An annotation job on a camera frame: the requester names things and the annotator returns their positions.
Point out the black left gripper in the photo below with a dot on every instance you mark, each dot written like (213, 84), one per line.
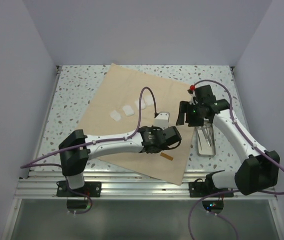
(165, 148)

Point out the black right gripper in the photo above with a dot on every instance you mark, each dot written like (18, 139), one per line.
(185, 107)

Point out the brown bandage strip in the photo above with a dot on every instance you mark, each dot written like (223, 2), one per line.
(166, 156)

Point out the steel surgical scissors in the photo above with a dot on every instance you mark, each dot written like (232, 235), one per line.
(206, 136)

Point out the long steel tweezers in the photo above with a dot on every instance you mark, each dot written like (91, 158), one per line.
(199, 139)

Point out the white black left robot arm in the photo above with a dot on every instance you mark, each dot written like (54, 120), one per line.
(145, 135)

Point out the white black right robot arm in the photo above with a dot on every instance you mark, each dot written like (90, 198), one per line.
(259, 167)

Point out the white gauze pad far right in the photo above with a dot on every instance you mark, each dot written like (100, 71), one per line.
(148, 100)

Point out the white gauze pad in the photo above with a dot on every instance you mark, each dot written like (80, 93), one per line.
(140, 104)
(148, 100)
(115, 115)
(128, 110)

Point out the steel instrument tray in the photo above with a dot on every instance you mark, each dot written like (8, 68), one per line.
(206, 150)

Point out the white gauze pad far left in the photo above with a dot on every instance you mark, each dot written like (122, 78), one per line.
(115, 115)

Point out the beige cloth mat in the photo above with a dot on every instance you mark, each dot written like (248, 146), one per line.
(126, 96)

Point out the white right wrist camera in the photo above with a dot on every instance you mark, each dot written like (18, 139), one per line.
(191, 92)

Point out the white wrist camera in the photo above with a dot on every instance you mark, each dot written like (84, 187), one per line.
(191, 92)
(162, 120)

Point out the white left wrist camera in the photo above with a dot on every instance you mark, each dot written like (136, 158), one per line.
(162, 120)

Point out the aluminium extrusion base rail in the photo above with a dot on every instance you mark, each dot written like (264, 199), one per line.
(75, 90)

